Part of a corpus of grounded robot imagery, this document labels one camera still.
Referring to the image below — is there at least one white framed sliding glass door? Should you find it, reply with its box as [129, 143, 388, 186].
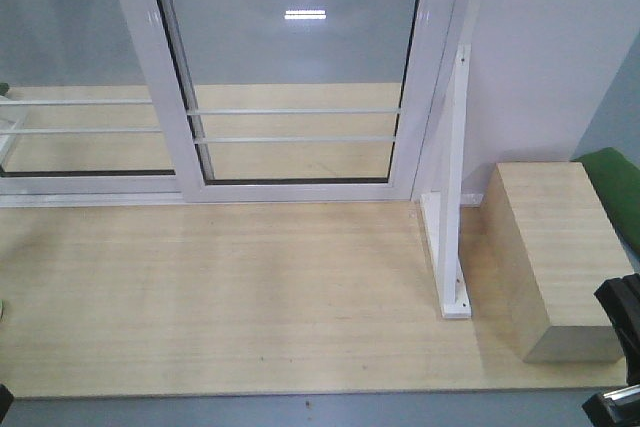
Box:
[119, 0, 468, 203]

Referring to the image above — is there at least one white wooden support brace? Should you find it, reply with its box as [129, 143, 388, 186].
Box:
[420, 44, 472, 320]

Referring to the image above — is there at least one fixed white framed glass panel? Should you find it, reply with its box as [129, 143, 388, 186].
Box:
[1, 0, 180, 197]

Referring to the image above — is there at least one light wooden base board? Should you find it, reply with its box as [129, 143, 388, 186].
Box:
[1, 200, 623, 398]

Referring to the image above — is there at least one green cloth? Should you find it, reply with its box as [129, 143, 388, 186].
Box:
[574, 147, 639, 263]

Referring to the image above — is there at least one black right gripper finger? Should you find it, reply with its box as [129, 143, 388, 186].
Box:
[594, 274, 639, 385]
[582, 385, 639, 427]

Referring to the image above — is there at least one white door side post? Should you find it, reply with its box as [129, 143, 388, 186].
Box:
[407, 0, 639, 195]

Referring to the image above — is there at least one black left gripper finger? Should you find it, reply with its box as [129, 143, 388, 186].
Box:
[0, 384, 14, 423]

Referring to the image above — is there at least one light wooden block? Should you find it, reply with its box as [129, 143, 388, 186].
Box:
[480, 162, 632, 363]

